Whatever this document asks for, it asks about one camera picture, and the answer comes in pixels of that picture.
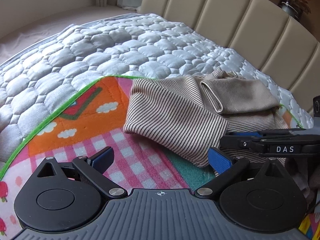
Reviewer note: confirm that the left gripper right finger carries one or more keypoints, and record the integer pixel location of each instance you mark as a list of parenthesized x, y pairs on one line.
[(230, 170)]

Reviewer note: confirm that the colourful cartoon play mat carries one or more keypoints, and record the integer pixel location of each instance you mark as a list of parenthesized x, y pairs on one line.
[(92, 122)]

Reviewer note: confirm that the white quilted mattress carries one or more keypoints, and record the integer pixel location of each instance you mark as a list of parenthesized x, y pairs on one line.
[(40, 80)]

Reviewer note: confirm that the beige striped garment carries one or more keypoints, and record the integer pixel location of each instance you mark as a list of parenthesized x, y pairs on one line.
[(190, 114)]

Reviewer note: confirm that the beige padded headboard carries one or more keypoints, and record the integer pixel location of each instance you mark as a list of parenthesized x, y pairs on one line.
[(271, 40)]

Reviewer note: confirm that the potted red leaf plant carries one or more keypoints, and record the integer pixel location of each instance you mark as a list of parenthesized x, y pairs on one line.
[(295, 8)]

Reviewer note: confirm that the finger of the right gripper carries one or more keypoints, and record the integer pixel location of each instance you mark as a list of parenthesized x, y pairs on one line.
[(250, 133), (239, 142)]

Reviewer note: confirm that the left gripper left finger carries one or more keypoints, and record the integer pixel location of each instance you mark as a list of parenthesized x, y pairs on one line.
[(92, 169)]

